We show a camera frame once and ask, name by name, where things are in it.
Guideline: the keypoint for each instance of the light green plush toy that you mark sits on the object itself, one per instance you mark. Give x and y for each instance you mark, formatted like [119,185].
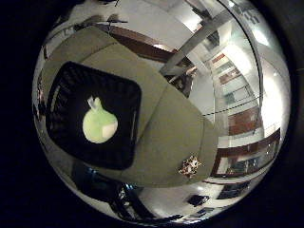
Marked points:
[98,125]

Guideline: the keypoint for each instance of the brown and white fluffy toy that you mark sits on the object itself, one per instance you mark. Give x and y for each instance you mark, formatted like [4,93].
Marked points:
[190,166]

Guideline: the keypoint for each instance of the dark brown wooden board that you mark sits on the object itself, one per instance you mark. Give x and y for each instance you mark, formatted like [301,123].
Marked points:
[139,44]

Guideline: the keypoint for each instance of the grey metal beam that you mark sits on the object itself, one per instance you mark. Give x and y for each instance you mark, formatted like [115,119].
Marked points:
[196,38]

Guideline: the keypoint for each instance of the black slatted plastic basket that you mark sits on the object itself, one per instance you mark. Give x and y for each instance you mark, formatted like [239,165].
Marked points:
[63,95]

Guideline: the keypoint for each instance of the brown wooden shelf unit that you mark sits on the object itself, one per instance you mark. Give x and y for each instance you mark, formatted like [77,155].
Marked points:
[243,120]

